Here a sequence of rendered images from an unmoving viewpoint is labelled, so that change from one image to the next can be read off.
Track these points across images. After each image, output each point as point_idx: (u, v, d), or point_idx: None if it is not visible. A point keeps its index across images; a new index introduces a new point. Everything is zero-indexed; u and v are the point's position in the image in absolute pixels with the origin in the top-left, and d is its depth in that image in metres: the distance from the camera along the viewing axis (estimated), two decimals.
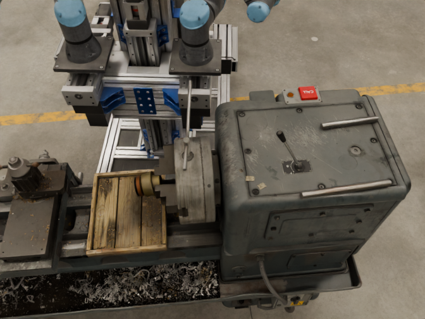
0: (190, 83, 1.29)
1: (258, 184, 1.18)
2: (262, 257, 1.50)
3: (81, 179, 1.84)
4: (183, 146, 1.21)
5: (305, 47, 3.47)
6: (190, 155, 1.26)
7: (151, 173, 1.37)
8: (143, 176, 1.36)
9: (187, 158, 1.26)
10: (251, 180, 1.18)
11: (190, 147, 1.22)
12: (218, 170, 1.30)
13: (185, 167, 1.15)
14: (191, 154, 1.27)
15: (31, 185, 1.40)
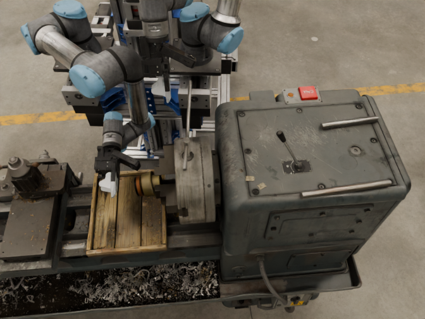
0: (190, 83, 1.29)
1: (258, 184, 1.18)
2: (262, 257, 1.50)
3: (81, 179, 1.84)
4: (183, 146, 1.21)
5: (305, 47, 3.47)
6: (190, 155, 1.26)
7: (151, 173, 1.37)
8: (143, 176, 1.36)
9: (187, 158, 1.26)
10: (251, 180, 1.18)
11: (190, 147, 1.22)
12: (218, 170, 1.30)
13: (185, 167, 1.15)
14: (191, 154, 1.27)
15: (31, 185, 1.40)
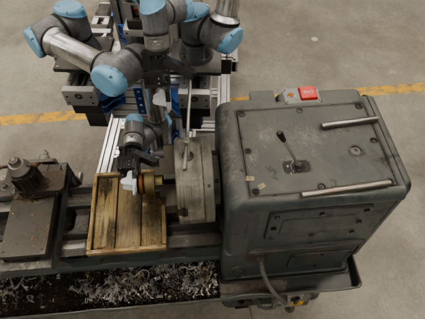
0: (190, 83, 1.29)
1: (258, 184, 1.18)
2: (262, 257, 1.50)
3: (81, 179, 1.84)
4: (183, 146, 1.21)
5: (305, 47, 3.47)
6: (190, 155, 1.26)
7: (154, 173, 1.37)
8: (146, 175, 1.36)
9: (187, 158, 1.26)
10: (251, 180, 1.18)
11: (190, 147, 1.22)
12: (218, 170, 1.30)
13: (185, 167, 1.15)
14: (191, 154, 1.27)
15: (31, 185, 1.40)
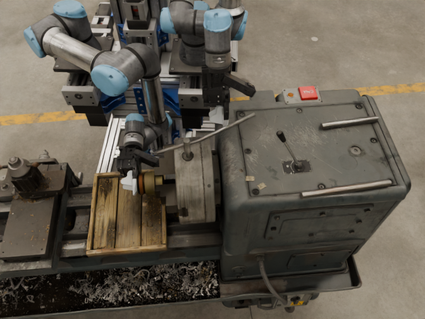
0: (251, 115, 1.21)
1: (258, 184, 1.18)
2: (262, 257, 1.50)
3: (81, 179, 1.84)
4: (184, 143, 1.22)
5: (305, 47, 3.47)
6: (189, 157, 1.26)
7: (154, 172, 1.37)
8: (146, 175, 1.36)
9: (184, 156, 1.26)
10: (251, 180, 1.18)
11: (186, 149, 1.21)
12: (218, 170, 1.30)
13: (158, 152, 1.19)
14: (190, 158, 1.26)
15: (31, 185, 1.40)
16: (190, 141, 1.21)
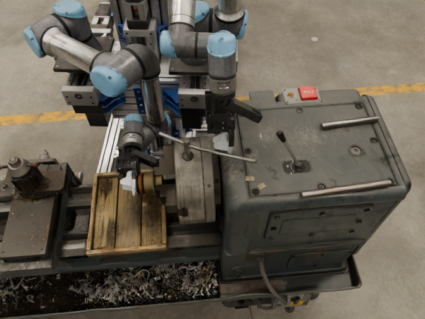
0: (252, 160, 1.11)
1: (258, 184, 1.18)
2: (262, 257, 1.50)
3: (81, 179, 1.84)
4: None
5: (305, 47, 3.47)
6: (186, 157, 1.26)
7: (153, 172, 1.37)
8: (145, 175, 1.36)
9: (184, 154, 1.27)
10: (251, 180, 1.18)
11: (184, 148, 1.22)
12: (218, 170, 1.30)
13: (160, 133, 1.23)
14: (187, 159, 1.26)
15: (31, 185, 1.40)
16: (190, 143, 1.20)
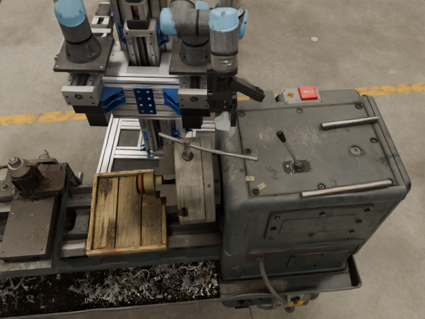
0: (253, 157, 1.12)
1: (258, 184, 1.18)
2: (262, 257, 1.50)
3: (81, 179, 1.84)
4: None
5: (305, 47, 3.47)
6: (186, 157, 1.26)
7: (153, 172, 1.37)
8: (145, 175, 1.36)
9: (184, 154, 1.27)
10: (251, 180, 1.18)
11: (184, 148, 1.22)
12: (218, 170, 1.30)
13: (159, 134, 1.22)
14: (187, 159, 1.26)
15: (31, 185, 1.40)
16: (190, 143, 1.20)
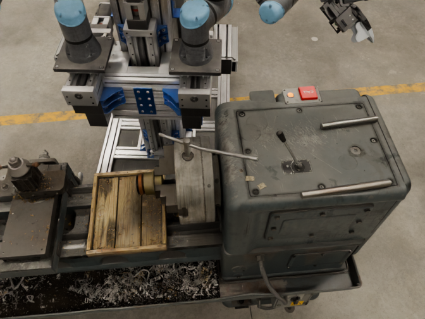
0: (253, 157, 1.12)
1: (258, 184, 1.18)
2: (262, 257, 1.50)
3: (81, 179, 1.84)
4: None
5: (305, 47, 3.47)
6: (186, 157, 1.26)
7: (153, 172, 1.37)
8: (145, 175, 1.36)
9: (184, 154, 1.27)
10: (251, 180, 1.18)
11: (184, 148, 1.22)
12: (218, 170, 1.30)
13: (159, 134, 1.22)
14: (187, 159, 1.26)
15: (31, 185, 1.40)
16: (190, 143, 1.20)
